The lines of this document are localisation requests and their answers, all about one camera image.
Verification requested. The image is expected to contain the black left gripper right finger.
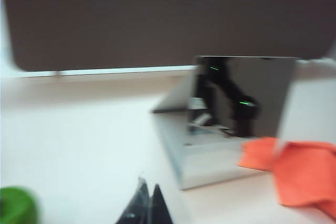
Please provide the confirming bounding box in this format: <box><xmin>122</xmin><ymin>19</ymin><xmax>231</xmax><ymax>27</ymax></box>
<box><xmin>149</xmin><ymin>184</ymin><xmax>174</xmax><ymax>224</ymax></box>

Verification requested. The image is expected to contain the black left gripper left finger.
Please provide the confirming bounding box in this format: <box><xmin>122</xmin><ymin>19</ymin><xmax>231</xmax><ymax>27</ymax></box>
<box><xmin>114</xmin><ymin>176</ymin><xmax>151</xmax><ymax>224</ymax></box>

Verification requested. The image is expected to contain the orange fleece cloth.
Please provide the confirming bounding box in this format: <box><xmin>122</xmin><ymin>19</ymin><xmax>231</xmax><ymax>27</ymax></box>
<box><xmin>237</xmin><ymin>137</ymin><xmax>336</xmax><ymax>220</ymax></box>

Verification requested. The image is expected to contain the square standing mirror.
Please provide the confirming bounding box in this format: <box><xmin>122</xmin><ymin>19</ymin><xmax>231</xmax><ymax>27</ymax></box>
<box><xmin>150</xmin><ymin>55</ymin><xmax>298</xmax><ymax>191</ymax></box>

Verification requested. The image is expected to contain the green round toy fruit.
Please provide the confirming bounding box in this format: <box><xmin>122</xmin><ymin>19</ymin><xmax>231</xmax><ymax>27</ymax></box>
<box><xmin>0</xmin><ymin>186</ymin><xmax>40</xmax><ymax>224</ymax></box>

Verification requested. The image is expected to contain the wide grey desk partition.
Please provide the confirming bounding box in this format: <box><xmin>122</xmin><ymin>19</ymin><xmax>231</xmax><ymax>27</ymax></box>
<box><xmin>0</xmin><ymin>0</ymin><xmax>336</xmax><ymax>73</ymax></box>

